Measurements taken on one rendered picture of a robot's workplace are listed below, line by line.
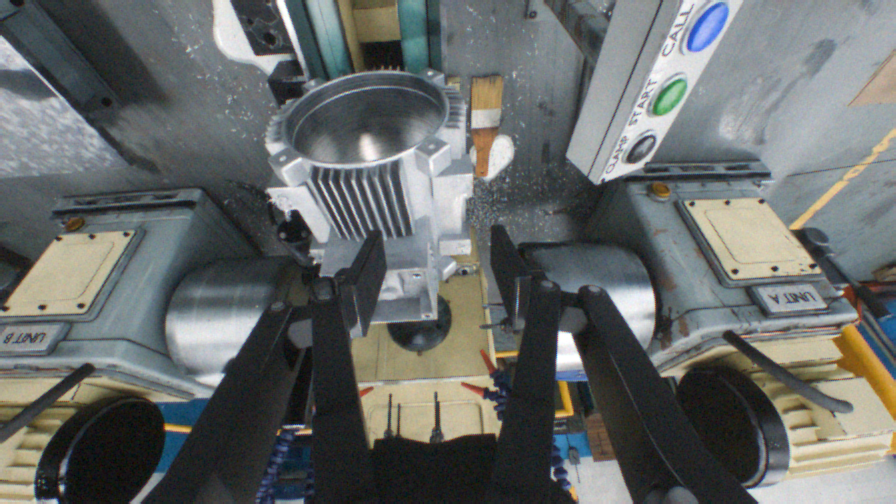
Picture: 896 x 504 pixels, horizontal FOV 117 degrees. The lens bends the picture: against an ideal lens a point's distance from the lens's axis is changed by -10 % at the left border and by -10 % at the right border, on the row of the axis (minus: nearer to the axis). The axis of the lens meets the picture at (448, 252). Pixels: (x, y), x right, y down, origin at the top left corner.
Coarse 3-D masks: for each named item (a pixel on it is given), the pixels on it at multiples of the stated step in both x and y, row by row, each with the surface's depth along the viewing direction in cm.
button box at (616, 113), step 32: (640, 0) 20; (672, 0) 18; (704, 0) 18; (736, 0) 19; (608, 32) 23; (640, 32) 20; (672, 32) 19; (608, 64) 24; (640, 64) 21; (672, 64) 21; (704, 64) 23; (608, 96) 25; (640, 96) 22; (576, 128) 29; (608, 128) 26; (640, 128) 26; (576, 160) 31; (608, 160) 28
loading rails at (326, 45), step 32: (288, 0) 28; (320, 0) 29; (352, 0) 36; (384, 0) 37; (416, 0) 30; (320, 32) 32; (352, 32) 36; (384, 32) 38; (416, 32) 32; (320, 64) 34; (352, 64) 35; (416, 64) 35
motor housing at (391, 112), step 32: (320, 96) 33; (352, 96) 35; (384, 96) 35; (416, 96) 34; (448, 96) 30; (288, 128) 29; (320, 128) 34; (352, 128) 38; (384, 128) 39; (416, 128) 38; (448, 128) 27; (320, 160) 36; (352, 160) 41; (384, 160) 25; (320, 192) 26; (352, 192) 26; (384, 192) 26; (416, 192) 29; (320, 224) 35; (352, 224) 29; (384, 224) 30; (448, 224) 36
